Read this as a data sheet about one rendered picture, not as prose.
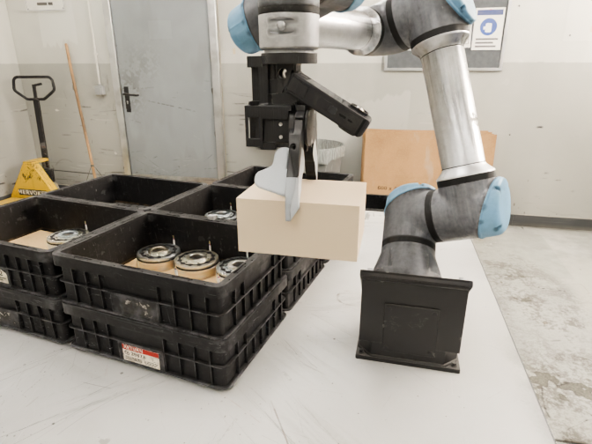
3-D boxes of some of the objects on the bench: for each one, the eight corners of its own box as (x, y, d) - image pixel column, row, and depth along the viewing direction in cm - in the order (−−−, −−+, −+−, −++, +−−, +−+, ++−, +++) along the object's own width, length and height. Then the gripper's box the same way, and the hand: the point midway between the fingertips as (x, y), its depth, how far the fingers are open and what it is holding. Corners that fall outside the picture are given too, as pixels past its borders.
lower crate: (156, 288, 120) (151, 248, 116) (67, 350, 94) (56, 301, 90) (51, 266, 134) (43, 230, 130) (-53, 314, 108) (-66, 270, 104)
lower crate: (327, 268, 133) (328, 232, 129) (289, 317, 107) (289, 273, 103) (214, 249, 147) (211, 216, 143) (157, 288, 120) (151, 248, 116)
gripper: (271, 55, 65) (274, 185, 71) (223, 51, 47) (233, 225, 54) (328, 55, 63) (326, 188, 70) (300, 50, 45) (300, 229, 52)
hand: (305, 205), depth 61 cm, fingers closed on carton, 14 cm apart
